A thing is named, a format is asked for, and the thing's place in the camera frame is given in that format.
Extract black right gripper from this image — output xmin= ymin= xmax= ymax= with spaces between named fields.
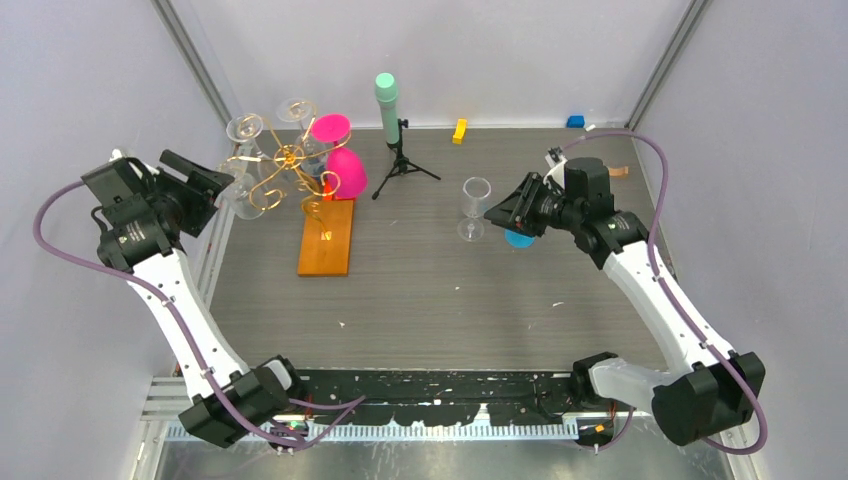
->
xmin=484 ymin=172 xmax=582 ymax=238

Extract blue wine glass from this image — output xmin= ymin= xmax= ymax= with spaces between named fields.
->
xmin=504 ymin=230 xmax=535 ymax=249

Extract clear wine glass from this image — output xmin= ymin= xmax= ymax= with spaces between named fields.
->
xmin=276 ymin=97 xmax=315 ymax=154
xmin=225 ymin=113 xmax=266 ymax=158
xmin=457 ymin=177 xmax=492 ymax=242
xmin=218 ymin=160 xmax=267 ymax=220

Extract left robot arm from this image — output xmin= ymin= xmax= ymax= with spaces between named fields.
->
xmin=81 ymin=150 xmax=307 ymax=448

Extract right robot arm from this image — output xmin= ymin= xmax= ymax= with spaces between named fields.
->
xmin=483 ymin=158 xmax=766 ymax=446

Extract orange wooden rack base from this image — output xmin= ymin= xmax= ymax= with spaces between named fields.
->
xmin=297 ymin=200 xmax=356 ymax=277

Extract pink wine glass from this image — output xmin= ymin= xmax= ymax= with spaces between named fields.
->
xmin=311 ymin=113 xmax=368 ymax=200

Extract yellow toy block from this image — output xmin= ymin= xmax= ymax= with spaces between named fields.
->
xmin=451 ymin=118 xmax=467 ymax=145

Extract orange toy block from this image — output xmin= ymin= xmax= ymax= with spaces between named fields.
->
xmin=322 ymin=183 xmax=335 ymax=202

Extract small blue block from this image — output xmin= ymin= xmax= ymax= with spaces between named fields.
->
xmin=566 ymin=115 xmax=586 ymax=129

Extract black mini tripod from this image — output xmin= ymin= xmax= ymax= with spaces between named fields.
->
xmin=371 ymin=119 xmax=442 ymax=200

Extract mint green microphone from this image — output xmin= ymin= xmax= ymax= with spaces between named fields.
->
xmin=374 ymin=72 xmax=400 ymax=145

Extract gold wire glass rack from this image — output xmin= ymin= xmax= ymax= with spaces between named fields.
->
xmin=223 ymin=114 xmax=335 ymax=217

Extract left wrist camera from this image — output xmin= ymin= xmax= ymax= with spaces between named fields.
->
xmin=109 ymin=147 xmax=142 ymax=178

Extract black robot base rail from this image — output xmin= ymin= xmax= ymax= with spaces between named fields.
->
xmin=142 ymin=368 xmax=664 ymax=458

